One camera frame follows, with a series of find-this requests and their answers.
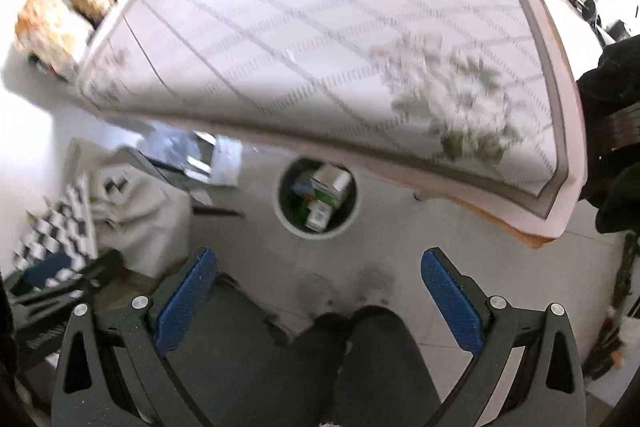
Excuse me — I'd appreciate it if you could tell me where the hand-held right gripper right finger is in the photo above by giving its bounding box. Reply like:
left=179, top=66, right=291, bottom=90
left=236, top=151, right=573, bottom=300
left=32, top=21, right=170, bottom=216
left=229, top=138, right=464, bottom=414
left=421, top=248, right=586, bottom=427

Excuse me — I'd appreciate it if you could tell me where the beige cloth bag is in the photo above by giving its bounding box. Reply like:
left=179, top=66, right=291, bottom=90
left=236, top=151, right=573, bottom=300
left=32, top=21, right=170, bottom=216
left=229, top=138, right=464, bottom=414
left=92, top=152, right=193, bottom=278

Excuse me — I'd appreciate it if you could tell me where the grey shoe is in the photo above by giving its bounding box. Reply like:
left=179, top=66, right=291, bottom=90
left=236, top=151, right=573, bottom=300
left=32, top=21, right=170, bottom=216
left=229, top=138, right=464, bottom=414
left=357, top=262, right=396, bottom=308

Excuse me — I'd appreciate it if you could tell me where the white trash bin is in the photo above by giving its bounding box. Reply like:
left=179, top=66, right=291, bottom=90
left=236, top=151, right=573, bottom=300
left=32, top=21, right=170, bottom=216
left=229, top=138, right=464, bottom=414
left=274, top=155, right=360, bottom=237

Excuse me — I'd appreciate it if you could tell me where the white plastic packet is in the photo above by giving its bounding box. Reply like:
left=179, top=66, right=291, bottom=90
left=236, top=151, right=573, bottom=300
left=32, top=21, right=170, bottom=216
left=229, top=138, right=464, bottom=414
left=187, top=132, right=243, bottom=188

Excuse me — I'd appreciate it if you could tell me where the green white medicine box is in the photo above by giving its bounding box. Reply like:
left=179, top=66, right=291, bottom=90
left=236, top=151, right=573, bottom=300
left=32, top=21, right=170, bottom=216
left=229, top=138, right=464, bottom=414
left=305, top=164, right=352, bottom=208

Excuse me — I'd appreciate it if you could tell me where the patterned tablecloth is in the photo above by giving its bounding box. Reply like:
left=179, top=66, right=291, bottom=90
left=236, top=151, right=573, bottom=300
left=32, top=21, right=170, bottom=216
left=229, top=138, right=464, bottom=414
left=77, top=0, right=571, bottom=212

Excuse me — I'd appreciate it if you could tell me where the yellow snack bag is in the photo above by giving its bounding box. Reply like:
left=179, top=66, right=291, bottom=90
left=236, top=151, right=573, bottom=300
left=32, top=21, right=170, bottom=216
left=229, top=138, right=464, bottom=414
left=14, top=0, right=91, bottom=72

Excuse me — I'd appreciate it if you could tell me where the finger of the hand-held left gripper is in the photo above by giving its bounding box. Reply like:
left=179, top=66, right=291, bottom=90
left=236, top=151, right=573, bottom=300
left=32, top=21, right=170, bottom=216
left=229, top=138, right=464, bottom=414
left=10, top=251, right=123, bottom=308

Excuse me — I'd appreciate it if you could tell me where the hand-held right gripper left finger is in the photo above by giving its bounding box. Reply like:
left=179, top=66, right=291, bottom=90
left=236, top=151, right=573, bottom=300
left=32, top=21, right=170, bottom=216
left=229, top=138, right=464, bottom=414
left=50, top=247, right=218, bottom=427

